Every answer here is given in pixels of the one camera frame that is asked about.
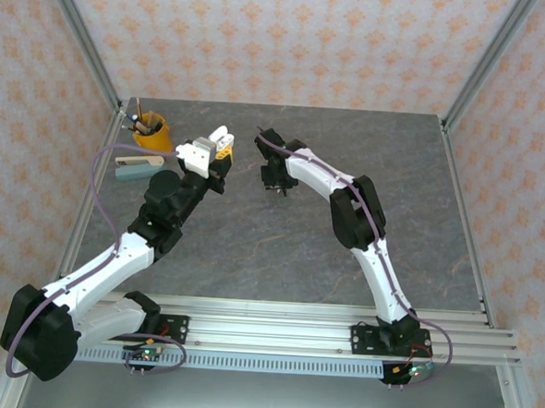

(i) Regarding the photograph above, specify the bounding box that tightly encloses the white earbud charging case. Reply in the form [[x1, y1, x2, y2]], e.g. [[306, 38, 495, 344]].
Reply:
[[205, 125, 237, 150]]

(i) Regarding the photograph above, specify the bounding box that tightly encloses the blue and cream stapler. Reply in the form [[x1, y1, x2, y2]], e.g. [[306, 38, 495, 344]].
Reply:
[[113, 152, 169, 185]]

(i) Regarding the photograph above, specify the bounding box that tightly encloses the yellow pen cup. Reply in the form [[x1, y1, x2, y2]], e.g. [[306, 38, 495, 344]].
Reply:
[[130, 111, 176, 158]]

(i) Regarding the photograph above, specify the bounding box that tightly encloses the grey metal shelf panel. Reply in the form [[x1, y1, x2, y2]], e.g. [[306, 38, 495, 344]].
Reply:
[[14, 357, 516, 408]]

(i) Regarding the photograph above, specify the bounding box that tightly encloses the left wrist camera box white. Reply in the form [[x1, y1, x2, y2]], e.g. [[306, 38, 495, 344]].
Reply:
[[174, 135, 213, 180]]

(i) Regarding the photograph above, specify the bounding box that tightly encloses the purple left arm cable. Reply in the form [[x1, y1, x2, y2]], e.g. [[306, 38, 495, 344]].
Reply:
[[5, 137, 201, 390]]

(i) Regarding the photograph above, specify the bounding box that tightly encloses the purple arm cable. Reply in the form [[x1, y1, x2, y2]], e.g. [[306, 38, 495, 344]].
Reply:
[[240, 126, 467, 392], [5, 137, 201, 390]]

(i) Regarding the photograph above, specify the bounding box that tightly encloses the aluminium table side rail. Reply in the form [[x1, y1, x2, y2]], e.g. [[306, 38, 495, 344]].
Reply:
[[43, 102, 127, 307], [426, 121, 510, 330]]

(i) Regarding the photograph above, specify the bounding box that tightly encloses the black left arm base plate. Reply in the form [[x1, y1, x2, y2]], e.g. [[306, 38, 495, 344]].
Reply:
[[104, 310, 190, 346]]

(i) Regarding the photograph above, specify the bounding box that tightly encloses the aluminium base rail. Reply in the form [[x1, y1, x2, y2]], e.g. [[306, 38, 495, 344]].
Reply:
[[17, 284, 525, 369]]

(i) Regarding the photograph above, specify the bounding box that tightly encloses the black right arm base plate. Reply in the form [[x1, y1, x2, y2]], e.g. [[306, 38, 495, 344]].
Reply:
[[349, 324, 433, 361]]

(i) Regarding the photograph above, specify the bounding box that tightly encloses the white slotted cable duct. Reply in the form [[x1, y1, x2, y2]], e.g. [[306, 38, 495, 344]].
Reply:
[[34, 342, 383, 381]]

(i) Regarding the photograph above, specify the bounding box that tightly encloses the aluminium frame post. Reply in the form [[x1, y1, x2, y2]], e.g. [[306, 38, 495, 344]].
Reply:
[[30, 0, 129, 109], [440, 0, 544, 134]]

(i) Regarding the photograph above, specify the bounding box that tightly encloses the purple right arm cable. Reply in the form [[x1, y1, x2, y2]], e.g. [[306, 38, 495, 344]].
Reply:
[[240, 126, 467, 392]]

